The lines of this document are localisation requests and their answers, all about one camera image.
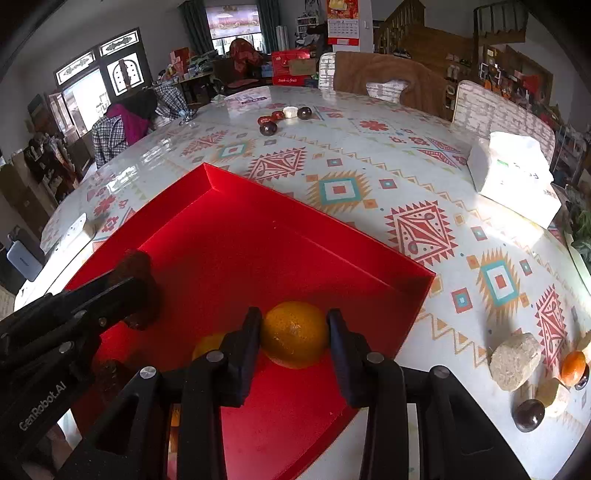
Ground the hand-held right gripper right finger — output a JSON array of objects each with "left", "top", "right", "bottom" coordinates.
[{"left": 326, "top": 309, "right": 529, "bottom": 480}]

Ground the chair with brown cover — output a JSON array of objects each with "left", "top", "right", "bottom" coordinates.
[{"left": 332, "top": 51, "right": 445, "bottom": 118}]

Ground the orange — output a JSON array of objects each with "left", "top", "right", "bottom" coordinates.
[
  {"left": 191, "top": 332, "right": 229, "bottom": 362},
  {"left": 168, "top": 402, "right": 182, "bottom": 477},
  {"left": 261, "top": 301, "right": 330, "bottom": 369},
  {"left": 560, "top": 351, "right": 591, "bottom": 387}
]

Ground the wooden staircase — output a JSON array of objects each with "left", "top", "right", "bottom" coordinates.
[{"left": 374, "top": 0, "right": 477, "bottom": 63}]

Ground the white tissue pack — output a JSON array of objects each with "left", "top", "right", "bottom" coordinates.
[{"left": 466, "top": 131, "right": 562, "bottom": 230}]

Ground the window with patterned frame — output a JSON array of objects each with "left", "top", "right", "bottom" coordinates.
[{"left": 54, "top": 28, "right": 149, "bottom": 136}]

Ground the grey power bank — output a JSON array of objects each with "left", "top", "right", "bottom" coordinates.
[{"left": 6, "top": 242, "right": 45, "bottom": 281}]

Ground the wall calendar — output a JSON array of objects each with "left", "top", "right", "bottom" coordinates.
[{"left": 327, "top": 0, "right": 361, "bottom": 46}]

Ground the patterned tablecloth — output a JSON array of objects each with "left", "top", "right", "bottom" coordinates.
[{"left": 14, "top": 85, "right": 591, "bottom": 480}]

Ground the chair draped with clothes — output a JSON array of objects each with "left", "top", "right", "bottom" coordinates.
[{"left": 91, "top": 89, "right": 158, "bottom": 168}]

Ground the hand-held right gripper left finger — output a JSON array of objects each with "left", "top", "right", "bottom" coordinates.
[{"left": 58, "top": 307, "right": 264, "bottom": 480}]

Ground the chair with lace cover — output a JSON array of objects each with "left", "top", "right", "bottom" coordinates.
[{"left": 455, "top": 80, "right": 557, "bottom": 155}]

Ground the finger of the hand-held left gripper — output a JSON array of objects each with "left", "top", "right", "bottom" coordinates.
[
  {"left": 69, "top": 287, "right": 158, "bottom": 329},
  {"left": 0, "top": 271, "right": 141, "bottom": 334}
]

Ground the brown date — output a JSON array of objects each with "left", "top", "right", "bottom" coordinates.
[
  {"left": 95, "top": 360, "right": 133, "bottom": 408},
  {"left": 111, "top": 249, "right": 161, "bottom": 331}
]

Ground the red gift box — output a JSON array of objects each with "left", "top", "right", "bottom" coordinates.
[{"left": 271, "top": 50, "right": 319, "bottom": 87}]

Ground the plate of green leaves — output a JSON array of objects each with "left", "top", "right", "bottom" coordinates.
[{"left": 564, "top": 185, "right": 591, "bottom": 274}]

